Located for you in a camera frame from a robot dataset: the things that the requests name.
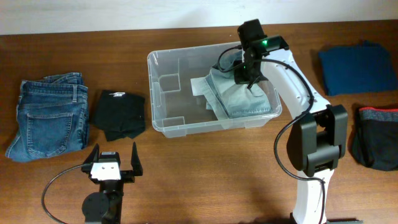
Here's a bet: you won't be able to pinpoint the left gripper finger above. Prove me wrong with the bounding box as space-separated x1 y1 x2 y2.
83 144 100 164
131 142 143 176

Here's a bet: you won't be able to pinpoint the light blue jeans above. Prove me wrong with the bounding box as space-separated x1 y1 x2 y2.
199 67 272 120

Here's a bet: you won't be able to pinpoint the teal blue shirt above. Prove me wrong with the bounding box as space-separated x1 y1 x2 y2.
318 40 397 96

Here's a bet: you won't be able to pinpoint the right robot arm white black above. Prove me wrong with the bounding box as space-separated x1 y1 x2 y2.
234 19 348 223

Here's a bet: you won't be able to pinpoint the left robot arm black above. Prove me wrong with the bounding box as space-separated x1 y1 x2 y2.
81 144 143 224

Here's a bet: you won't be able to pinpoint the folded black garment white logo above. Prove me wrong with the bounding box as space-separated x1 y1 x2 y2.
91 90 146 141

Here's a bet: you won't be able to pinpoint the white label in bin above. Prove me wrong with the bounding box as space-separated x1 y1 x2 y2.
190 77 208 96

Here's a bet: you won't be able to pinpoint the folded dark blue jeans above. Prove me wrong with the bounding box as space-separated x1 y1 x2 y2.
5 72 90 162

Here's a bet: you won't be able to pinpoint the clear plastic storage bin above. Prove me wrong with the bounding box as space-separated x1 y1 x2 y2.
147 42 282 138

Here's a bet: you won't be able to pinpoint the black shorts red grey waistband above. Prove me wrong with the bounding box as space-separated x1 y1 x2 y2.
351 107 397 171

